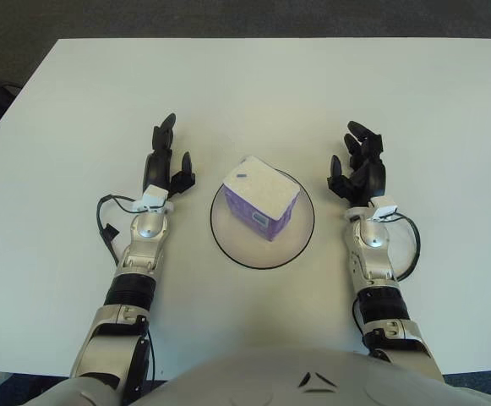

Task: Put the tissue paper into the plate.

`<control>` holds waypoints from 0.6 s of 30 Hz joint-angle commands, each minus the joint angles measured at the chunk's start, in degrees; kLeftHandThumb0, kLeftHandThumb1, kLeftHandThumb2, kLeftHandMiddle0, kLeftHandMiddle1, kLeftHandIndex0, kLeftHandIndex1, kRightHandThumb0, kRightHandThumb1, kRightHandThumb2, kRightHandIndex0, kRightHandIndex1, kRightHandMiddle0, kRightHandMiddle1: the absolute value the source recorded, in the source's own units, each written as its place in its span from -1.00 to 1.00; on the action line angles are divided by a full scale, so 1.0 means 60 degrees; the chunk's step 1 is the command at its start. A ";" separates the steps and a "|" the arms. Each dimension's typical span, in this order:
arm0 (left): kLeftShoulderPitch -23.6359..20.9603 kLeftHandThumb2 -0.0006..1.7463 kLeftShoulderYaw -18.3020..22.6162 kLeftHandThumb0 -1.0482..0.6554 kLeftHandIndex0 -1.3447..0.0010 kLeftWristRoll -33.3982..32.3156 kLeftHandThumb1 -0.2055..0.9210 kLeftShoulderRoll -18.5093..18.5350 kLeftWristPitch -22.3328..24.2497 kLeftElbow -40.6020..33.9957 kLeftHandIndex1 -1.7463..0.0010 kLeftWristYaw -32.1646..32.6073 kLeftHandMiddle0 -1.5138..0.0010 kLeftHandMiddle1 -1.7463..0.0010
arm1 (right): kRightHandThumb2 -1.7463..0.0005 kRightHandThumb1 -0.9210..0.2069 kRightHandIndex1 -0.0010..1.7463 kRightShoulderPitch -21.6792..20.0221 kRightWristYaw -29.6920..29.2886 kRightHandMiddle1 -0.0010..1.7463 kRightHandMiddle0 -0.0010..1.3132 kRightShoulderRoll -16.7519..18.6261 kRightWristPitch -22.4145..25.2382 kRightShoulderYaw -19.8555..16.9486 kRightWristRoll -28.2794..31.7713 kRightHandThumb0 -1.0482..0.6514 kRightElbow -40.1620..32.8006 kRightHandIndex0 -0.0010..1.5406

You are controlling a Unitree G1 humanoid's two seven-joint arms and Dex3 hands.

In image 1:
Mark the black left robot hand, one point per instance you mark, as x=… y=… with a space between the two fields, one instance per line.
x=158 y=169

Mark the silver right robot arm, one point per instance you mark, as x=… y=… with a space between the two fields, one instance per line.
x=374 y=241

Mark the white plate with black rim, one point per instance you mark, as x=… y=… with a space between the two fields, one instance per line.
x=236 y=245

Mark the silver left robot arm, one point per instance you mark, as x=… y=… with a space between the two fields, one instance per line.
x=148 y=228

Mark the purple tissue paper pack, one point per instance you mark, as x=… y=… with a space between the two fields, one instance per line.
x=262 y=186

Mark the grey robot torso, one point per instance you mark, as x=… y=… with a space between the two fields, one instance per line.
x=279 y=374

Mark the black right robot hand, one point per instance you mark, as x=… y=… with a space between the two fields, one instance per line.
x=369 y=177

